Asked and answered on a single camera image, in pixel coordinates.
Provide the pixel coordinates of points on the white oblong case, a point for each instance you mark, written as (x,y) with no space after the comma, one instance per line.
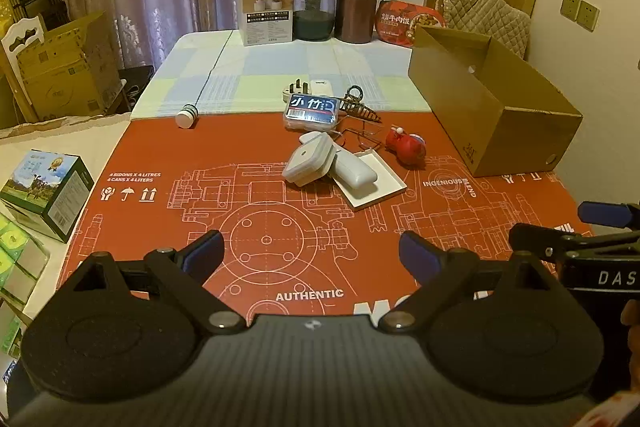
(355,174)

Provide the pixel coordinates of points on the brown metal canister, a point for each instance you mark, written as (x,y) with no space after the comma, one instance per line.
(355,7)

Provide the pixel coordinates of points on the beige wall socket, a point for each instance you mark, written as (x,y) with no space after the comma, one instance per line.
(570,7)
(589,16)

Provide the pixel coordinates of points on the white carved chair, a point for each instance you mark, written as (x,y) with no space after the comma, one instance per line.
(20,34)

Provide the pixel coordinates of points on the brown hair claw clip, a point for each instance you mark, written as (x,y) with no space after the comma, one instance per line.
(362,112)

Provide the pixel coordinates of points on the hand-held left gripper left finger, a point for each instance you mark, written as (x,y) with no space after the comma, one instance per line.
(207,249)

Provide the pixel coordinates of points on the white power plug adapter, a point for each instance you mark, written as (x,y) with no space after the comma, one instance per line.
(295,94)

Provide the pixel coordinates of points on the white grey charger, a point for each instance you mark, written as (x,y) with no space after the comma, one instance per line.
(307,159)

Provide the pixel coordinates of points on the green milk carton box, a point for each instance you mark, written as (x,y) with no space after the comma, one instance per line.
(45,187)

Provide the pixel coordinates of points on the brown cardboard box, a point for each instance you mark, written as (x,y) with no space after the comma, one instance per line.
(520,142)

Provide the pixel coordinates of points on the white shallow box lid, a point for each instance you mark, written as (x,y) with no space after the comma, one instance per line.
(385,192)

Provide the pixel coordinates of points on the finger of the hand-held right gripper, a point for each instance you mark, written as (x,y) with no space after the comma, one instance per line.
(530,238)
(597,212)

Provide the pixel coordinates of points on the glass jar with green lid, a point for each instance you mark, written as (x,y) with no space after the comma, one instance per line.
(314,22)

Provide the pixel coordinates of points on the large brown cardboard carton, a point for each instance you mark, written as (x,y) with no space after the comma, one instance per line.
(65,72)

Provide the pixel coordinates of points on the green tissue multipack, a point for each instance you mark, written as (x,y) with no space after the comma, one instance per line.
(10,237)

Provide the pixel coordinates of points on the person's right hand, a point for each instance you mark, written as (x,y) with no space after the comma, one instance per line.
(631,324)

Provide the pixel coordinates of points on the white product box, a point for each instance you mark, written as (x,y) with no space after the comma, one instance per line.
(265,12)

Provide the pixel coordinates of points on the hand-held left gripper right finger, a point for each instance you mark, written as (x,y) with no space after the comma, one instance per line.
(417,254)

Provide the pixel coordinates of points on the red toy figure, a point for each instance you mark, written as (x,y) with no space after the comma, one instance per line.
(407,147)

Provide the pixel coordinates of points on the pastel checked tablecloth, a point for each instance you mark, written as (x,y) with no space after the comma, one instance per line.
(225,72)

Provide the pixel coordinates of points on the beige quilted chair cover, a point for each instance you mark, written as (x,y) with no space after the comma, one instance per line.
(490,17)

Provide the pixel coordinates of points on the red instant meal box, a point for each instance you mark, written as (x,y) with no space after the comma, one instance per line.
(395,24)

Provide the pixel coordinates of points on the small white striped bottle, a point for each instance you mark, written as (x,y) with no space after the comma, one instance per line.
(186,117)

